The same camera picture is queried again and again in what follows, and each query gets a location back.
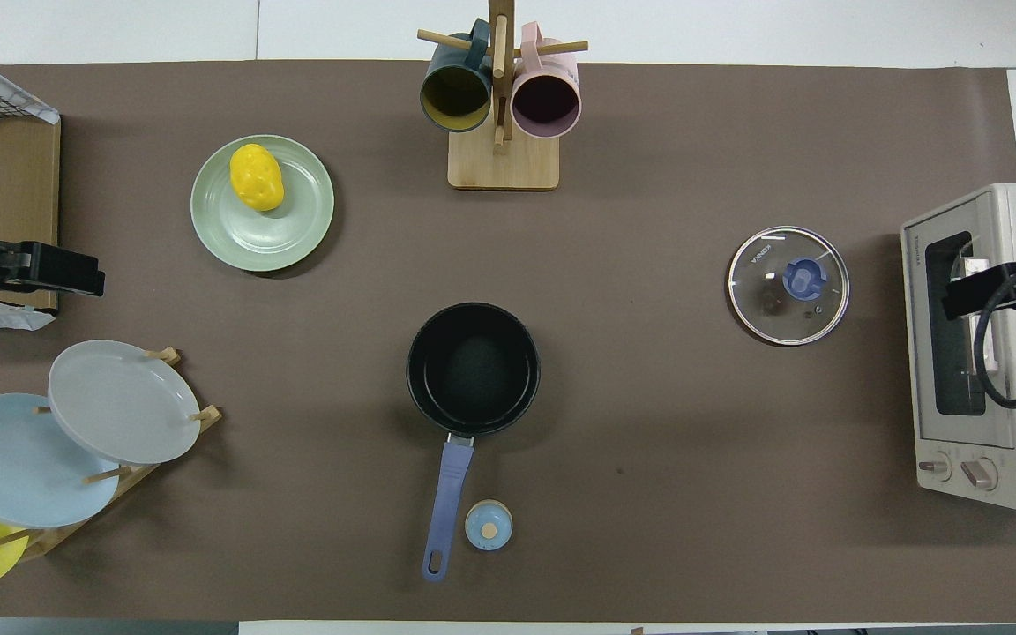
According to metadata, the pink mug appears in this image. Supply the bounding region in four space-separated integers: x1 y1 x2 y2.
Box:
511 22 582 140

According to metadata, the light blue plate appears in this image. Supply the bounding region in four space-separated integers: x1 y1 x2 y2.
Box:
0 392 121 529

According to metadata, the pale green plate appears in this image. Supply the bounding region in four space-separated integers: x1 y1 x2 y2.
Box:
190 134 335 273

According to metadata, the grey plate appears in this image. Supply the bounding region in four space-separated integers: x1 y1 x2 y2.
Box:
48 340 202 466

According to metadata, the yellow lemon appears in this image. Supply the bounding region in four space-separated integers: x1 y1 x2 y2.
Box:
229 144 285 213

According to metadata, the wooden plate rack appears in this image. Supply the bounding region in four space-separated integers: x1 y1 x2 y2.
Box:
0 347 223 561

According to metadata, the dark pot with purple handle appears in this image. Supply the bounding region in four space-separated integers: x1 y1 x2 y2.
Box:
406 303 542 582

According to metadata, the wooden mug tree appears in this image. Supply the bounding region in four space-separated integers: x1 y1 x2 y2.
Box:
417 0 589 191

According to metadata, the glass lid with blue knob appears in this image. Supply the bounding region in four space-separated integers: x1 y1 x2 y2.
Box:
728 226 851 347

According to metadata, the small blue round container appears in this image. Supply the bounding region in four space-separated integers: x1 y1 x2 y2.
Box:
465 499 514 552

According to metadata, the brown table mat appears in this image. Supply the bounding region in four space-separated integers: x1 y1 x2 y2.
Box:
0 60 1016 623

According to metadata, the brown flat board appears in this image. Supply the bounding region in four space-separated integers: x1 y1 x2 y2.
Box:
0 115 62 311

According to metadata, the dark teal mug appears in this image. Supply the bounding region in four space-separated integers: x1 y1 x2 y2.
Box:
420 19 494 134

